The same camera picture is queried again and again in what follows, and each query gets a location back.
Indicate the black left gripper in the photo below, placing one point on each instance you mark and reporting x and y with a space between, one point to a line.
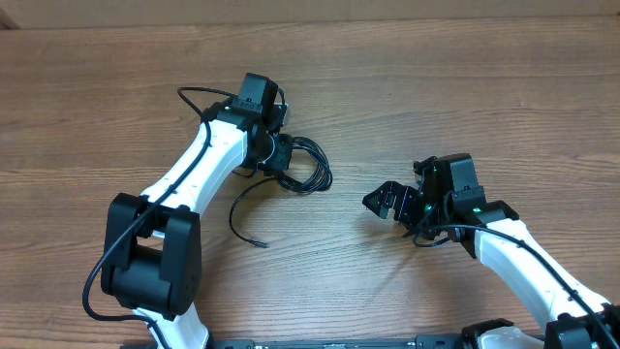
283 159

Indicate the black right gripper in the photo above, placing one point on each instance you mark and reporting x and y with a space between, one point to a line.
407 203

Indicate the brown cardboard backdrop panel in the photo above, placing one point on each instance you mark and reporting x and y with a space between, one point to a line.
53 14

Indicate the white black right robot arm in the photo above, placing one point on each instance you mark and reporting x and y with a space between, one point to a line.
449 204

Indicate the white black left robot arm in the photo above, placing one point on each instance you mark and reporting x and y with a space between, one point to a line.
152 260

